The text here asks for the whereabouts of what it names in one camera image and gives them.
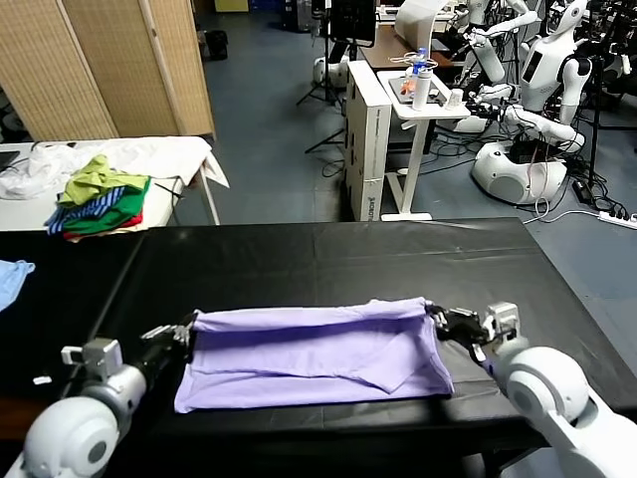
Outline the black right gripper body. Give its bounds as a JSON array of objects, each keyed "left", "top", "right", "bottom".
[{"left": 436, "top": 318, "right": 494, "bottom": 362}]

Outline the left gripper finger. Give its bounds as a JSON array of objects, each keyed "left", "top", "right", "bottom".
[
  {"left": 140, "top": 324, "right": 176, "bottom": 342},
  {"left": 171, "top": 312, "right": 200, "bottom": 350}
]

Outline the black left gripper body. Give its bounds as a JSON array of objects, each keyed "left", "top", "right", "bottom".
[{"left": 131, "top": 339, "right": 193, "bottom": 387}]

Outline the light purple T-shirt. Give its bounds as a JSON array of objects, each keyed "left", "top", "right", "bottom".
[{"left": 173, "top": 297, "right": 455, "bottom": 414}]

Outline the black plastic table cover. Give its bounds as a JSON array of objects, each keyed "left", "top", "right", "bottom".
[
  {"left": 0, "top": 229, "right": 146, "bottom": 402},
  {"left": 58, "top": 216, "right": 637, "bottom": 472}
]

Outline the red garment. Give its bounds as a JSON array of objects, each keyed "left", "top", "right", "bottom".
[{"left": 64, "top": 208, "right": 145, "bottom": 240}]

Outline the beige garment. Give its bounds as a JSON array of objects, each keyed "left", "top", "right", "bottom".
[{"left": 67, "top": 223, "right": 150, "bottom": 244}]

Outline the green garment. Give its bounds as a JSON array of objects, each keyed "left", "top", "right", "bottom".
[{"left": 62, "top": 176, "right": 153, "bottom": 234}]

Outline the blue striped garment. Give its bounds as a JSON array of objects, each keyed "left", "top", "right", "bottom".
[{"left": 45, "top": 187, "right": 127, "bottom": 236}]

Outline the light blue garment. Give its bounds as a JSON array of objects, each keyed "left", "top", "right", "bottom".
[{"left": 0, "top": 258, "right": 38, "bottom": 314}]

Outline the yellow-green garment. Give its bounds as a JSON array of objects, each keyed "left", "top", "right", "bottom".
[{"left": 57, "top": 154, "right": 150, "bottom": 209}]

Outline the white standing desk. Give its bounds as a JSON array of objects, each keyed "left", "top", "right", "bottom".
[{"left": 376, "top": 69, "right": 473, "bottom": 223}]

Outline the white table cloth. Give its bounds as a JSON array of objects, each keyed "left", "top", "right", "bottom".
[{"left": 0, "top": 136, "right": 232, "bottom": 233}]

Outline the tall white cardboard box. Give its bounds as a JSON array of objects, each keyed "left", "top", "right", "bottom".
[{"left": 344, "top": 61, "right": 393, "bottom": 223}]

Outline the white crumpled garment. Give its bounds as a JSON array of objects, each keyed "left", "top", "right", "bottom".
[{"left": 0, "top": 143, "right": 89, "bottom": 200}]

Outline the white tumbler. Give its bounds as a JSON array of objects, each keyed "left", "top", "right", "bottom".
[{"left": 411, "top": 69, "right": 432, "bottom": 112}]

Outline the black stand pole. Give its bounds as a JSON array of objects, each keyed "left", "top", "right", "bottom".
[{"left": 586, "top": 57, "right": 606, "bottom": 186}]

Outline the white humanoid robot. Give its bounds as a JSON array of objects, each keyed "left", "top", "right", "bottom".
[
  {"left": 467, "top": 0, "right": 596, "bottom": 155},
  {"left": 462, "top": 0, "right": 541, "bottom": 85}
]

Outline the black tripod stand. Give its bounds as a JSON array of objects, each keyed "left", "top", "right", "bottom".
[{"left": 297, "top": 9, "right": 349, "bottom": 155}]

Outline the woven folding screen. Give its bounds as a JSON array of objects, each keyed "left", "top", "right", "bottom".
[{"left": 0, "top": 0, "right": 219, "bottom": 143}]

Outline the brown wooden desk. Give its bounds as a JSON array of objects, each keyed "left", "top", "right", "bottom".
[{"left": 358, "top": 24, "right": 464, "bottom": 71}]

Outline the black trash bin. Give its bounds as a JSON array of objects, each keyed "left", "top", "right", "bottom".
[{"left": 205, "top": 30, "right": 230, "bottom": 64}]

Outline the white curved machine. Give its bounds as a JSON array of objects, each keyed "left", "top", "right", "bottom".
[{"left": 395, "top": 0, "right": 447, "bottom": 49}]

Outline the black monitor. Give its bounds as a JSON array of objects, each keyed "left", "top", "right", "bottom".
[{"left": 328, "top": 0, "right": 378, "bottom": 50}]

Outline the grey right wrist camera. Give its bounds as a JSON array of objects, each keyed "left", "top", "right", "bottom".
[{"left": 483, "top": 301, "right": 522, "bottom": 353}]

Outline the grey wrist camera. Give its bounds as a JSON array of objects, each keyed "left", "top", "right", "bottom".
[
  {"left": 60, "top": 338, "right": 124, "bottom": 383},
  {"left": 483, "top": 301, "right": 522, "bottom": 353}
]

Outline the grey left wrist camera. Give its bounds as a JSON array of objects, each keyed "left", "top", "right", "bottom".
[{"left": 60, "top": 338, "right": 124, "bottom": 383}]

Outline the white power cable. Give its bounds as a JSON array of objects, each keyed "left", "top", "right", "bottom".
[{"left": 525, "top": 210, "right": 603, "bottom": 226}]

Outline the black cable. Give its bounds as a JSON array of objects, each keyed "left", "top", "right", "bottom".
[{"left": 155, "top": 173, "right": 186, "bottom": 203}]

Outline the white coiled cable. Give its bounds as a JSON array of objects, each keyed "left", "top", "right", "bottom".
[{"left": 390, "top": 53, "right": 439, "bottom": 72}]

